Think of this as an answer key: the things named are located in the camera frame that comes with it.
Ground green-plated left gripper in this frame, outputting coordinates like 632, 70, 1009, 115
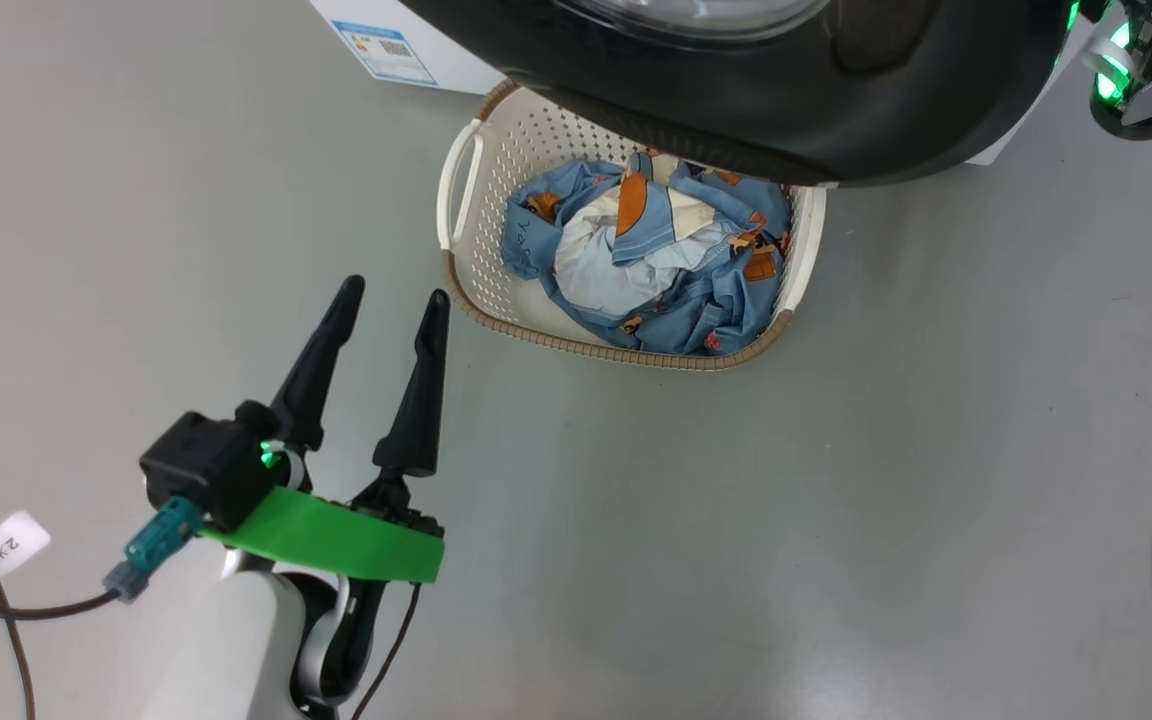
201, 275, 451, 584

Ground green-plated right gripper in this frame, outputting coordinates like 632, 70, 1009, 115
1076, 0, 1152, 141

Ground blue patterned clothes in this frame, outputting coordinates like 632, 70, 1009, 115
501, 150, 794, 358

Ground dark round washing machine door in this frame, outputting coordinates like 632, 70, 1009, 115
398, 0, 1078, 189

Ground cream perforated laundry basket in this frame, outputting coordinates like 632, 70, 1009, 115
436, 78, 828, 373

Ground white washing machine body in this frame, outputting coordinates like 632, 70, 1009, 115
308, 0, 1097, 167

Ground blue energy label sticker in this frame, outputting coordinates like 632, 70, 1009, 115
332, 19, 438, 88

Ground thin dark left arm cable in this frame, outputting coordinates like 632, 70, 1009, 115
350, 582, 423, 720

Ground teal left cable connector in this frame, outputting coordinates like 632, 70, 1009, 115
103, 497, 205, 605

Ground brown cable with tag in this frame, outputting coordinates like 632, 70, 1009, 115
0, 498, 122, 720

